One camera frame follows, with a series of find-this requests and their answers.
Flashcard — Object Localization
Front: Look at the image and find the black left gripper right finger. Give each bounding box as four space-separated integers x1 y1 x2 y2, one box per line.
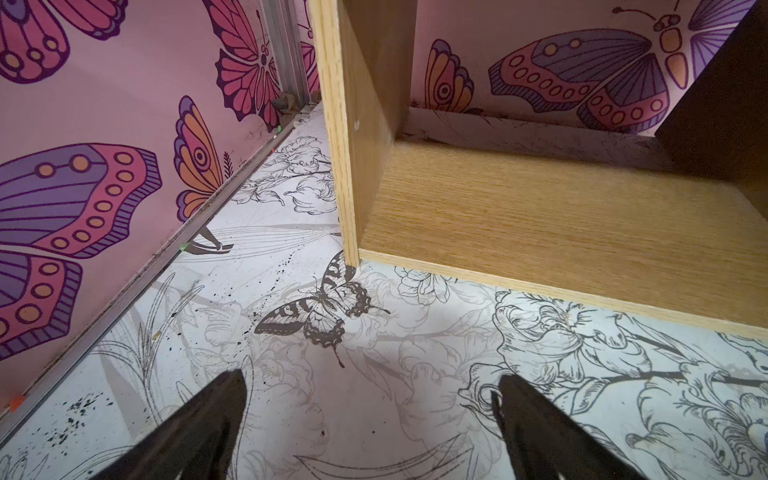
491 375 642 479

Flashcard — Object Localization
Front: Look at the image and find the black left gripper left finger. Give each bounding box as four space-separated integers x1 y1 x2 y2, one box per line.
96 369 248 480

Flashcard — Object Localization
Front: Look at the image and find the wooden three-tier shelf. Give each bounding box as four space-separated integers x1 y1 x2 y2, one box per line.
310 1 767 338

